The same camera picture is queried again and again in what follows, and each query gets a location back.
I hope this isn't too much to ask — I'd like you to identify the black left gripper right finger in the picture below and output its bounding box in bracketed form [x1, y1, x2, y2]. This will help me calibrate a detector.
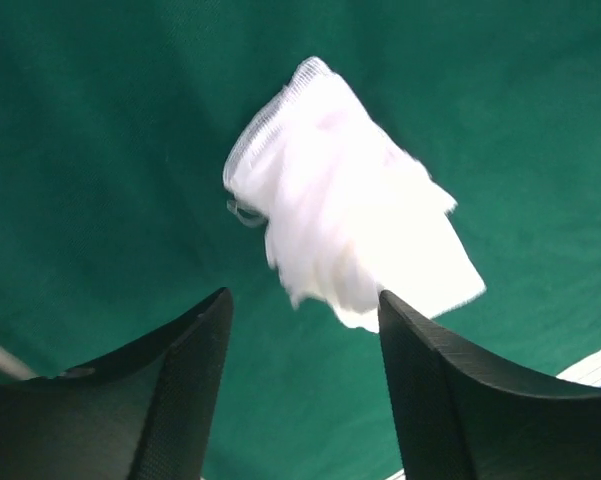
[378, 291, 601, 479]

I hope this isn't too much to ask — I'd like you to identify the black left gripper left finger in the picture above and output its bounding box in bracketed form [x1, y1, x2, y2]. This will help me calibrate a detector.
[0, 288, 233, 480]

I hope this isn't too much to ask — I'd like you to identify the white gauze pad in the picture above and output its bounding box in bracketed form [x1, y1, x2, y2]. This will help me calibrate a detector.
[223, 57, 486, 333]

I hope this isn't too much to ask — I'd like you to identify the dark green surgical drape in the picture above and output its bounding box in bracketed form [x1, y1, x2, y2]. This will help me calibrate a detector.
[0, 1, 601, 479]

